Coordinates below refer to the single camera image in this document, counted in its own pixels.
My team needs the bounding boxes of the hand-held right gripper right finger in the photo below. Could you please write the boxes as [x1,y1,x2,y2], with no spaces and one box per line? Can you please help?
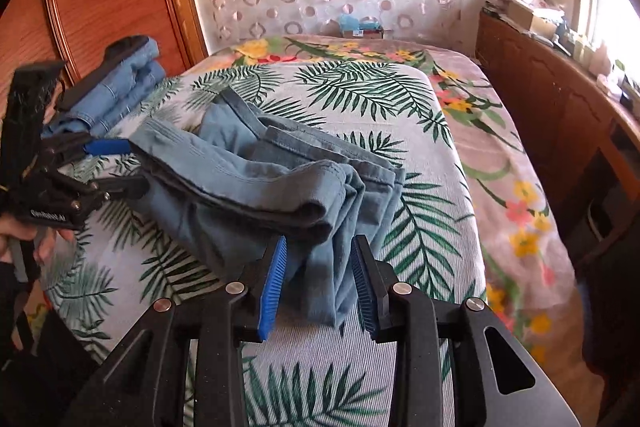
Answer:
[350,234,583,427]

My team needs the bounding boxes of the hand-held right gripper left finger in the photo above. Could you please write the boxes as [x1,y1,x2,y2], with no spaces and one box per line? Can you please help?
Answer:
[87,234,288,427]

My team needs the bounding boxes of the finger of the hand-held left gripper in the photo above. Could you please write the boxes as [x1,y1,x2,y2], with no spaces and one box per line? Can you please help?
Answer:
[50,167,151,214]
[47,133,133,168]

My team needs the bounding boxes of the light blue denim pants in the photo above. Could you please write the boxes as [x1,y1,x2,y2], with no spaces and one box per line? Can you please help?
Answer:
[127,87,408,328]

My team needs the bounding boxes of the person's left hand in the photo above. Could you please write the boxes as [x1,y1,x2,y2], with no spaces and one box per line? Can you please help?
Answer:
[0,212,76,269]

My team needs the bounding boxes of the folded blue jeans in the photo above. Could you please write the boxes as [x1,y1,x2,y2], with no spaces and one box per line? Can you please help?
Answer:
[47,39,168,138]

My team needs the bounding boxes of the floral blanket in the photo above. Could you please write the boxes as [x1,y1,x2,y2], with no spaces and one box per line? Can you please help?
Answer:
[207,34,586,358]

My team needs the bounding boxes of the leaf print bed sheet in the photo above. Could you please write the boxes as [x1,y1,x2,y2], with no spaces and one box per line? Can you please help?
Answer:
[40,59,488,427]

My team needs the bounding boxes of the small cardboard box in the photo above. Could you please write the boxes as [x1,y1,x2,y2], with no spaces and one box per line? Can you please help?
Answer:
[342,24,385,40]

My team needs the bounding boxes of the blue cloth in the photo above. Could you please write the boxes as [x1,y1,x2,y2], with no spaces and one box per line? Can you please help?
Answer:
[337,13,381,32]

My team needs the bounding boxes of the wooden sideboard cabinet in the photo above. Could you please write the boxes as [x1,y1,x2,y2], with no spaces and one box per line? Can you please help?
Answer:
[475,7,640,258]

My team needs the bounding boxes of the large cardboard box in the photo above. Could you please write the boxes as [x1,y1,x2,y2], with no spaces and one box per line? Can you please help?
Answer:
[505,0,558,32]

